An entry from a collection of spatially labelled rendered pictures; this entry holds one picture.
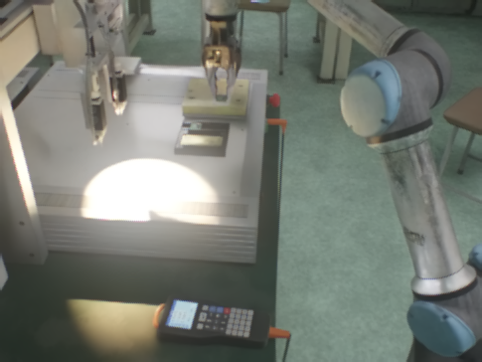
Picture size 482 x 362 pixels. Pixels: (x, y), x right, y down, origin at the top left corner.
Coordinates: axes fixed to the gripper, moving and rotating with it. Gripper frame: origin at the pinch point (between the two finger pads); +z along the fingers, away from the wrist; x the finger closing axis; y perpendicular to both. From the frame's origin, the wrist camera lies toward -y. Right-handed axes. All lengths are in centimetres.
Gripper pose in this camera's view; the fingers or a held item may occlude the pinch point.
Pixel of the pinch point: (222, 92)
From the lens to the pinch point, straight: 137.9
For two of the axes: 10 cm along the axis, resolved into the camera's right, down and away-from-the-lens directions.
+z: -0.2, 8.1, 5.9
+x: 10.0, 0.6, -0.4
